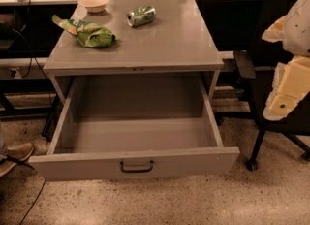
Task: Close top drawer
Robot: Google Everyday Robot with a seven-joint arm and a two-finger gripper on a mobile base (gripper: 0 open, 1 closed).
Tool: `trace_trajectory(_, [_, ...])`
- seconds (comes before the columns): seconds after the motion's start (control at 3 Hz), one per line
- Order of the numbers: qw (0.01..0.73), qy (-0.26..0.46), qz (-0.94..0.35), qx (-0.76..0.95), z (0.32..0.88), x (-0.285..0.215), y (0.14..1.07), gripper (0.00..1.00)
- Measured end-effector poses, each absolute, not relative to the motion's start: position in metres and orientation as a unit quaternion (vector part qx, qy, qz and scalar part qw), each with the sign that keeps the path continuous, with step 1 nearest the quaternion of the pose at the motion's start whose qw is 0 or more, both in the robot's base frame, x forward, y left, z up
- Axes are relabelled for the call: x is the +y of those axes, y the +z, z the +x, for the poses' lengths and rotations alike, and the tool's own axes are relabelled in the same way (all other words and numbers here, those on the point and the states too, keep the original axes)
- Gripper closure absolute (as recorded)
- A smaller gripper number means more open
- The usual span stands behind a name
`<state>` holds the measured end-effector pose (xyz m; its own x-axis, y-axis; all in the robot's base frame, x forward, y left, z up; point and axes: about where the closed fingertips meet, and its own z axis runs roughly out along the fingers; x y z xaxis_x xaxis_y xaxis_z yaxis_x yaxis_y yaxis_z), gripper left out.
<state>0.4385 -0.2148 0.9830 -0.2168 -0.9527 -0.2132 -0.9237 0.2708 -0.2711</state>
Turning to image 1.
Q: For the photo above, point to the beige bowl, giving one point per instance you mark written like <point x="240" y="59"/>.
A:
<point x="93" y="6"/>

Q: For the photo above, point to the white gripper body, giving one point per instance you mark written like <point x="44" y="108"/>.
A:
<point x="299" y="28"/>

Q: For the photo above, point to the green chip bag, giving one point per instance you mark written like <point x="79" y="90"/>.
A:
<point x="88" y="34"/>

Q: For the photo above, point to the wall power outlet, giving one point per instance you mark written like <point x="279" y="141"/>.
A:
<point x="15" y="73"/>

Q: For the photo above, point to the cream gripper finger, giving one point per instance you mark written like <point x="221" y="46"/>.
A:
<point x="291" y="83"/>
<point x="274" y="33"/>

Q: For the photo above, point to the grey drawer cabinet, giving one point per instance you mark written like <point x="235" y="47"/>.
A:
<point x="176" y="41"/>

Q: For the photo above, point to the tan shoe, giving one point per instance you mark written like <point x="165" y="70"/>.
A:
<point x="9" y="158"/>

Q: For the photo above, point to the black top drawer handle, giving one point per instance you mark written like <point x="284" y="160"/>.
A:
<point x="136" y="168"/>

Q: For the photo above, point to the grey top drawer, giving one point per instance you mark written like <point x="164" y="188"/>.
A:
<point x="109" y="119"/>

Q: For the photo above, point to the green soda can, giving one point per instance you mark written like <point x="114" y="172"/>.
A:
<point x="141" y="16"/>

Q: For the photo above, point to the black office chair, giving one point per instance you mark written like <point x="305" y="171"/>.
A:
<point x="256" y="67"/>

